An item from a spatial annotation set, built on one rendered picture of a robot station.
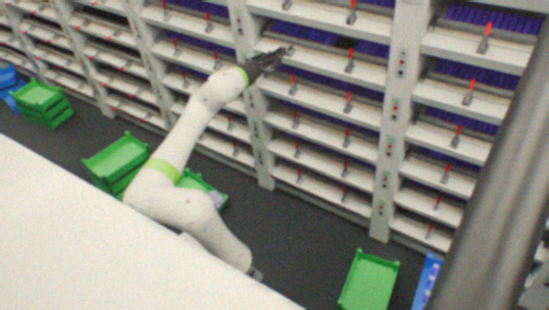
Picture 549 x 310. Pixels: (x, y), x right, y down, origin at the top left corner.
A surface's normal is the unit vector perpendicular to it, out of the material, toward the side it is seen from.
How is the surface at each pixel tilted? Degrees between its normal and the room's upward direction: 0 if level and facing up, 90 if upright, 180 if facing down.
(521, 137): 34
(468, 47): 20
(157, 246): 0
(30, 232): 0
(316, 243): 0
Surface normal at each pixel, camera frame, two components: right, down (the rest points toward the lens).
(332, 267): -0.08, -0.71
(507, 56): -0.27, -0.46
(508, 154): -0.62, -0.53
